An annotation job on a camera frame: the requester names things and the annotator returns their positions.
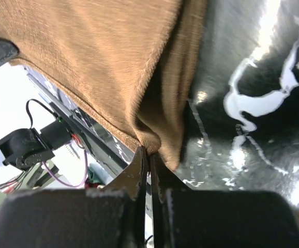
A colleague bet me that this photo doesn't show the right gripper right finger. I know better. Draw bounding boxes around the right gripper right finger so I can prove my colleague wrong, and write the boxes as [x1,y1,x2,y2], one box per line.
[149,154,299,247]

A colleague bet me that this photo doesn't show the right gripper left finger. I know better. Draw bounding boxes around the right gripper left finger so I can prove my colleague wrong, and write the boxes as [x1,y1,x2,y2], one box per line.
[0,147,147,247]

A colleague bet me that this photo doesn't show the brown cloth napkin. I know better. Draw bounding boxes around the brown cloth napkin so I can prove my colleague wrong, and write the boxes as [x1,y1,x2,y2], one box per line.
[0,1,207,170]

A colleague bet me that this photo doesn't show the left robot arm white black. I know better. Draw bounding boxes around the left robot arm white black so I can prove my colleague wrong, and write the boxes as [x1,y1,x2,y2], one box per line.
[0,38,45,171]

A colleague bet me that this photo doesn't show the black marble pattern mat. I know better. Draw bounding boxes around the black marble pattern mat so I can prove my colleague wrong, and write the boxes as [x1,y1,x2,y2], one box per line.
[176,1,299,208]

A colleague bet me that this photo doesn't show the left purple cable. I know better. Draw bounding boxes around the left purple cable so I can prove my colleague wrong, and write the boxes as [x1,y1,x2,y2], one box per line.
[41,148,88,188]

